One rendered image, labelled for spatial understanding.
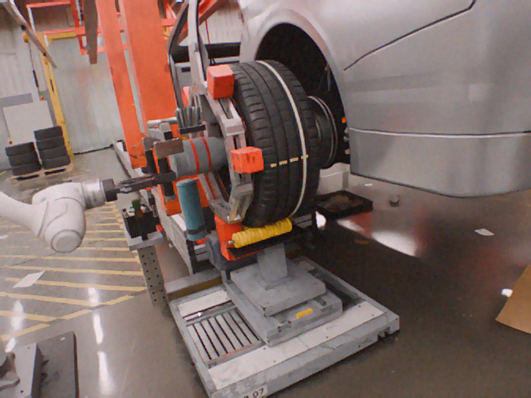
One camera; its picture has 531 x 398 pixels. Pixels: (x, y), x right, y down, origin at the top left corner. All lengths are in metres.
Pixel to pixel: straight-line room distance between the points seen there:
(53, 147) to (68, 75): 5.21
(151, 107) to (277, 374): 1.29
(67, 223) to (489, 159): 1.04
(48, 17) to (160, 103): 13.08
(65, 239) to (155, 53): 1.08
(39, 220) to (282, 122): 0.77
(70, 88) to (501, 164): 13.94
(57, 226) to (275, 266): 0.95
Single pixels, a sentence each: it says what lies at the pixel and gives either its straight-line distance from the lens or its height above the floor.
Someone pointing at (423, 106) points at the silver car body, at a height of 0.97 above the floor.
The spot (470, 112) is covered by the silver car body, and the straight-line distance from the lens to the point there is 0.91.
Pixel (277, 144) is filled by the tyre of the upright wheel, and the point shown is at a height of 0.88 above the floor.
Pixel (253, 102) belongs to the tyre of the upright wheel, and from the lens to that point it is 1.21.
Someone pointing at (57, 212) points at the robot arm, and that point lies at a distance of 1.07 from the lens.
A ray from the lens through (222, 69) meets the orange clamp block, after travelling 1.27.
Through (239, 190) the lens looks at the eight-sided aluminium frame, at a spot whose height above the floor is 0.75.
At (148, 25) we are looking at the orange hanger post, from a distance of 1.87.
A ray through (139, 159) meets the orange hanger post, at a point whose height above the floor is 0.60.
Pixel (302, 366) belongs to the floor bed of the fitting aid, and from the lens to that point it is 1.45.
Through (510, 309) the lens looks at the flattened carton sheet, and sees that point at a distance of 1.91.
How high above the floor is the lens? 1.05
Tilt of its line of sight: 16 degrees down
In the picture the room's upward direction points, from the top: 8 degrees counter-clockwise
